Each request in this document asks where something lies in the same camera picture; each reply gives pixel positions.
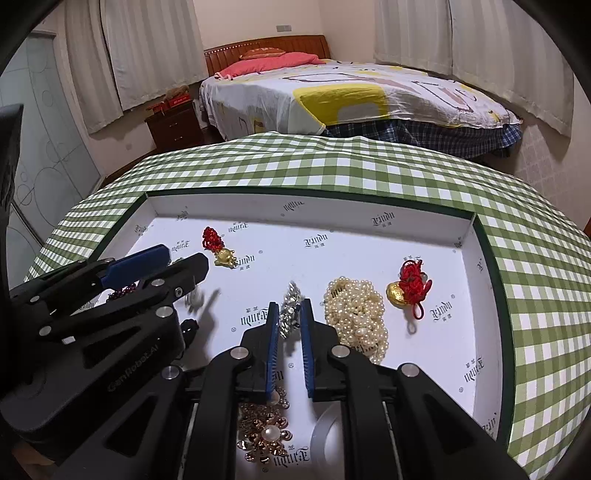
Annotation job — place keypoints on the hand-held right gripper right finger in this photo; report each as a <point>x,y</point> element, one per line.
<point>307,350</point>

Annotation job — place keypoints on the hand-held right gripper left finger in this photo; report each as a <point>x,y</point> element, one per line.
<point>272,350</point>

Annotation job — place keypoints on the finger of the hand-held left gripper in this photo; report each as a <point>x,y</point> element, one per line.
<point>138,264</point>
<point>184,272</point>

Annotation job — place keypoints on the red knot gold animal charm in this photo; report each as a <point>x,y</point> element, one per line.
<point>212,237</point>

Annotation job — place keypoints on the silver rhinestone brooch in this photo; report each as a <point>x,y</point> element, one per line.
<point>291,309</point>

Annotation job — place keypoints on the rose gold pearl brooch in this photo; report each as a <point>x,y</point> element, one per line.
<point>263,434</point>

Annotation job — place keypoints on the green box with white lining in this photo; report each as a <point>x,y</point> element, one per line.
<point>392,369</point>

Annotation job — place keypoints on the red knot gold ingot charm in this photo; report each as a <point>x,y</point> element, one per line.
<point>411,277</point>

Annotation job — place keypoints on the white bangle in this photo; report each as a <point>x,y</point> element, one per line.
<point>323,434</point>

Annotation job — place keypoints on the dark wooden nightstand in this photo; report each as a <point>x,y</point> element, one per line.
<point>175,127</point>

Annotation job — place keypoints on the red gift box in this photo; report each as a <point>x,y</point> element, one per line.
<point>173,104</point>

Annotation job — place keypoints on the brown plush toy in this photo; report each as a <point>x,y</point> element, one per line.
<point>178,92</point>

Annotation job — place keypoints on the green checked tablecloth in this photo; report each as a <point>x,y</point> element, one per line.
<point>323,161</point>

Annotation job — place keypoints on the white curtain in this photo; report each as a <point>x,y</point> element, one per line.
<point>92,69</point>
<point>512,60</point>
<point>157,46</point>
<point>411,32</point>

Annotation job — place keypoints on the wooden headboard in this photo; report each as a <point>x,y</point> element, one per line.
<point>221,57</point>

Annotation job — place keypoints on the pink pillow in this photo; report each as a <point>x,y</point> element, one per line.
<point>268,67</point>

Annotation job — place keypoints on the orange patterned pillow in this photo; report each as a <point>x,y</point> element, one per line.
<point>261,52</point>

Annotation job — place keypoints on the blue plaid bed sheet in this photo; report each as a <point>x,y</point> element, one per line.
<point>438,138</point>

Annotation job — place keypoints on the bed with patterned cover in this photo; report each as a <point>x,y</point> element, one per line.
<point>369,92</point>

